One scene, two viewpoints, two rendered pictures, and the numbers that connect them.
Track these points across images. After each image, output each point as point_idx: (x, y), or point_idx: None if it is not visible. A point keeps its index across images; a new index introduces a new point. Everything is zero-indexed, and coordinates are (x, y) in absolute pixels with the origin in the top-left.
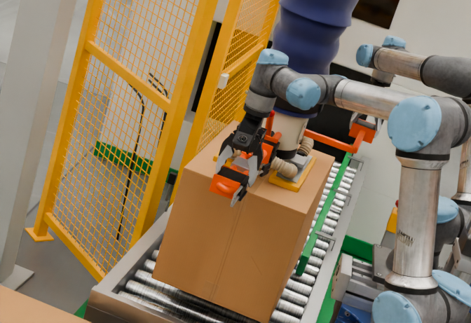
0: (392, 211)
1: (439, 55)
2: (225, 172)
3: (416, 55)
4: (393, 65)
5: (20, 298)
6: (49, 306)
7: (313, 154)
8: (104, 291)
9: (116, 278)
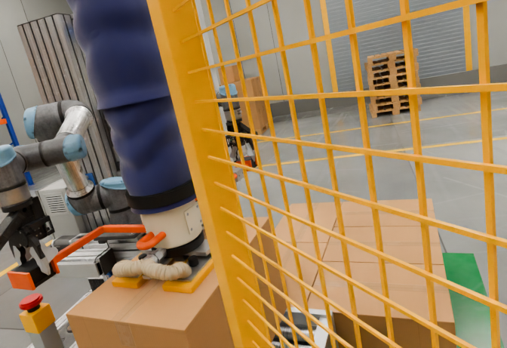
0: (45, 306)
1: (75, 104)
2: (250, 158)
3: (75, 115)
4: (84, 131)
5: (382, 311)
6: (359, 312)
7: (99, 302)
8: (322, 312)
9: (318, 337)
